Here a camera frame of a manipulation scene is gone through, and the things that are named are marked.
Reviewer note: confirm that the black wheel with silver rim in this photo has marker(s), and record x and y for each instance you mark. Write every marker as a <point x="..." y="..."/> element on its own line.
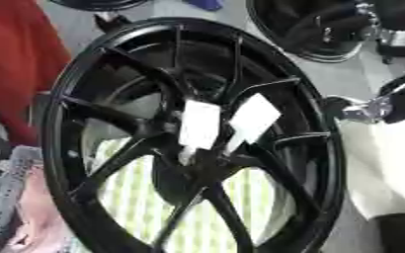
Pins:
<point x="304" y="31"/>

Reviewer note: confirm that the large black spoked wheel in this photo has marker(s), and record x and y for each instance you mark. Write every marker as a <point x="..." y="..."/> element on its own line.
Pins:
<point x="119" y="117"/>

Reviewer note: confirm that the person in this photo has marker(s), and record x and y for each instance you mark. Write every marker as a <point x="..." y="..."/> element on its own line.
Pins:
<point x="16" y="59"/>

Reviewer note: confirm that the white pin with flat head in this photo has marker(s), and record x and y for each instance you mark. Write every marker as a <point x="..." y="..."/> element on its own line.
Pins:
<point x="200" y="125"/>
<point x="255" y="117"/>

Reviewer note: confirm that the white cloth sheet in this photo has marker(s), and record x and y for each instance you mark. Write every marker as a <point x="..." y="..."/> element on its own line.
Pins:
<point x="384" y="164"/>

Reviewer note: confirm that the blue object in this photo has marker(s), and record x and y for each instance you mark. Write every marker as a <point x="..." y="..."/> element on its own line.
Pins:
<point x="205" y="4"/>

